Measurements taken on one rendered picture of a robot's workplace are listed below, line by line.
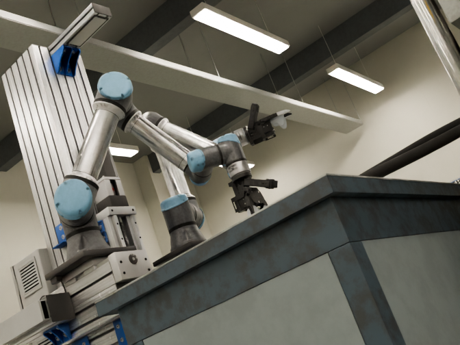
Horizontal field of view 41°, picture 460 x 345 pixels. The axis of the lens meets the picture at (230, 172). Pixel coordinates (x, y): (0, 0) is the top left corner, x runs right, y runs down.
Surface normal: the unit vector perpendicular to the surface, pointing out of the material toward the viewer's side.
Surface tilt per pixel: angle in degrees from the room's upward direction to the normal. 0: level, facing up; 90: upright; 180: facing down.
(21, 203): 90
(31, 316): 90
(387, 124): 90
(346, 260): 90
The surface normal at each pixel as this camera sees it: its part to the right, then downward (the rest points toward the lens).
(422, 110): -0.58, -0.06
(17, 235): 0.74, -0.45
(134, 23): 0.33, 0.89
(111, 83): 0.18, -0.48
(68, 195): 0.11, -0.25
